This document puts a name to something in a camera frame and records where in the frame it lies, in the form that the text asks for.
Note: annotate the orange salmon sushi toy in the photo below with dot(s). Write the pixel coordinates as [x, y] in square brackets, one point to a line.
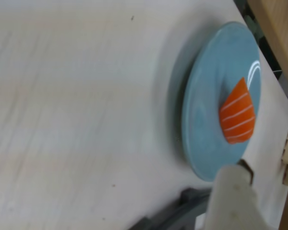
[237, 115]

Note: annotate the light wooden board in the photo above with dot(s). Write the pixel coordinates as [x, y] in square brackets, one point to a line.
[280, 36]

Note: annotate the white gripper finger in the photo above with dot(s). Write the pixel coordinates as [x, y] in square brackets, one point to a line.
[230, 203]

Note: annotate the blue round dish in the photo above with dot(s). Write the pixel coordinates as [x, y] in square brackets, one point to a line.
[201, 107]

